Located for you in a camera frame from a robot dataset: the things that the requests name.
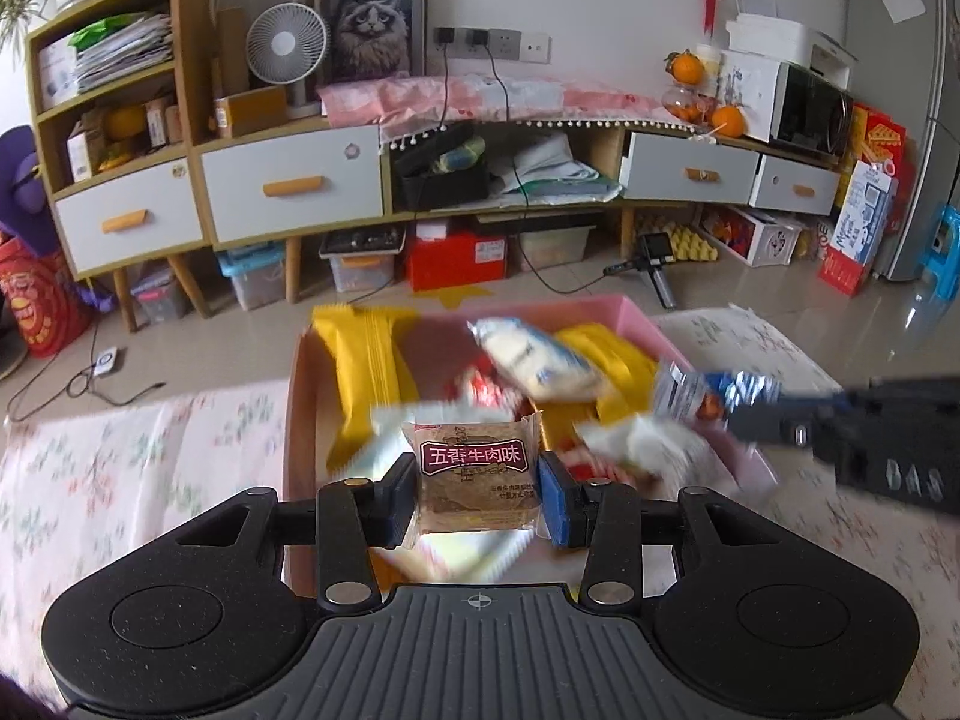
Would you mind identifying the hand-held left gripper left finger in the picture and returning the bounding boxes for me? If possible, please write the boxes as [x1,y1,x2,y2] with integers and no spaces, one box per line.
[161,454,419,612]

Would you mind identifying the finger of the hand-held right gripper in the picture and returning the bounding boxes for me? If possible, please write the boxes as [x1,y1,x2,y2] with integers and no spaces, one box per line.
[726,388,856,449]

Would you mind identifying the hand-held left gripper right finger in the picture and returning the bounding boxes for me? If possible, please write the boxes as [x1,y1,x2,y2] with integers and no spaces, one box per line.
[538,450,796,608]

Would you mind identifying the brown biscuit packet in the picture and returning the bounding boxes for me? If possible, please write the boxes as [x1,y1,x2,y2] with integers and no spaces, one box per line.
[400,411,545,535]

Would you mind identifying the blue silver snack packet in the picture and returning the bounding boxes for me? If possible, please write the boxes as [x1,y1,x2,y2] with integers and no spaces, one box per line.
[652,361,785,421]

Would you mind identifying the white blue snack packet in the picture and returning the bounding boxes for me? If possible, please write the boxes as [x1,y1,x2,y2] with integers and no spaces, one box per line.
[466,317,616,400]

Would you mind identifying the pink cardboard box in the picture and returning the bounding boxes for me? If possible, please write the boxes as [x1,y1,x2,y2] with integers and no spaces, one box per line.
[281,296,781,601]

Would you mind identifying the white green snack packet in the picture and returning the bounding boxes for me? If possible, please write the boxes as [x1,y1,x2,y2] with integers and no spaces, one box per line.
[574,414,732,500]

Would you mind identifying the large yellow snack packet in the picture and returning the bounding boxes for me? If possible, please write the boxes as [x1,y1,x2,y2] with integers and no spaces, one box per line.
[311,304,421,477]

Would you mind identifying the flat yellow snack packet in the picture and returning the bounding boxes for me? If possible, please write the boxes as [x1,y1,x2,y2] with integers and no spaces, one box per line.
[555,322,661,421]

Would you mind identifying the white red printed box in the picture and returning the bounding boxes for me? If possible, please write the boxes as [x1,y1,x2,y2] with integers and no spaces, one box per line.
[694,204,803,267]

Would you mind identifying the yellow egg tray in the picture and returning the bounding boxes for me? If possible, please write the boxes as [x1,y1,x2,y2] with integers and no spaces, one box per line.
[664,229,721,263]

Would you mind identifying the blue white carton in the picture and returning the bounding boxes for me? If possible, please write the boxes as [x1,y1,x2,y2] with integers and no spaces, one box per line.
[817,157,897,297]

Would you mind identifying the blue plastic stool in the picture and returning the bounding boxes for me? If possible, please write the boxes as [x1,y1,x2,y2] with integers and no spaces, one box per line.
[921,204,960,282]

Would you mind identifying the dark lid storage bin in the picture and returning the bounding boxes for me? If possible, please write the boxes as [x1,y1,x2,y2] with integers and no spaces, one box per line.
[319,229,406,293]

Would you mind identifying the blue lid storage bin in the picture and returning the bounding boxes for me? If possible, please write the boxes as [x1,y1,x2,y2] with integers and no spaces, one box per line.
[217,244,287,311]

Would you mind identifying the floral tablecloth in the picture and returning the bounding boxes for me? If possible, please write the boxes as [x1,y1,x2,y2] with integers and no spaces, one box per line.
[0,304,960,698]

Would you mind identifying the red yellow box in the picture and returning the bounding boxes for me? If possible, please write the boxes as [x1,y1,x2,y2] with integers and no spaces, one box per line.
[847,101,908,173]

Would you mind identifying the microwave oven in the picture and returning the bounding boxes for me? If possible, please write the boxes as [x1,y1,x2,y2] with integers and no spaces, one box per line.
[772,62,856,158]

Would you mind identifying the small clear storage bin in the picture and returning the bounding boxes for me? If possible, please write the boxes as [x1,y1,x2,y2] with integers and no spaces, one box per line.
[131,262,188,323]

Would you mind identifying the black basket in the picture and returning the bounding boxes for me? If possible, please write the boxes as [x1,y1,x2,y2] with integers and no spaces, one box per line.
[394,120,492,212]

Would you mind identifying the white printed card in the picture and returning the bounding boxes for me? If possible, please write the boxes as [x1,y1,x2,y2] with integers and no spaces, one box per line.
[716,52,781,142]

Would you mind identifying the pile of papers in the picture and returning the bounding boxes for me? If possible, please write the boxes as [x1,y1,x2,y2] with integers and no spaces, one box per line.
[495,131,623,203]

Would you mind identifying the long wooden drawer cabinet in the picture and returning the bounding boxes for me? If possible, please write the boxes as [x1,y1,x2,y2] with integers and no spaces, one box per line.
[191,116,845,308]

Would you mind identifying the grey refrigerator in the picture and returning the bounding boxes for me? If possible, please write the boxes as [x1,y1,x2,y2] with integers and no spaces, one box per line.
[844,0,960,282]

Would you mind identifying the white box on microwave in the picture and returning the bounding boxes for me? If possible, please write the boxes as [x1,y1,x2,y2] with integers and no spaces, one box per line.
[726,13,857,76]

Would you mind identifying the tall wooden shelf cabinet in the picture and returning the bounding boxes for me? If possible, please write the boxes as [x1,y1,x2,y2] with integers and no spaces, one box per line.
[26,0,215,331]

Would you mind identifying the pink cloth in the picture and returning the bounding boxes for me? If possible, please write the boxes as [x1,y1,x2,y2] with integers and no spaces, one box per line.
[319,73,702,143]

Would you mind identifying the red printed bag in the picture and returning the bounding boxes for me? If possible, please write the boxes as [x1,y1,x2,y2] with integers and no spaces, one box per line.
[0,236,95,357]

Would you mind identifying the brown cardboard box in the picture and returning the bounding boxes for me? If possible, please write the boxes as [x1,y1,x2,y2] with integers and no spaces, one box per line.
[214,86,290,137]

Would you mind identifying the purple hat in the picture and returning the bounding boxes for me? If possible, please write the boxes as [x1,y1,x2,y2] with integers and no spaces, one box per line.
[0,126,61,256]

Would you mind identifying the framed cat picture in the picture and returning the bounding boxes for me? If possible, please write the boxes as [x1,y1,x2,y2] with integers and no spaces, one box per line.
[306,0,430,87]

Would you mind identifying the stack of documents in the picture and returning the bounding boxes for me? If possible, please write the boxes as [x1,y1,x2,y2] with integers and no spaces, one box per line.
[71,13,173,91]

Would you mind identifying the black handheld camera device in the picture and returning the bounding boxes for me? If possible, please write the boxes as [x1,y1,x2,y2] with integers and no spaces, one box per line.
[604,232,680,310]

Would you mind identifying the wall power outlets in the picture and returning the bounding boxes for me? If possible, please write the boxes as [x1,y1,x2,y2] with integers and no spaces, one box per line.
[435,26,552,65]

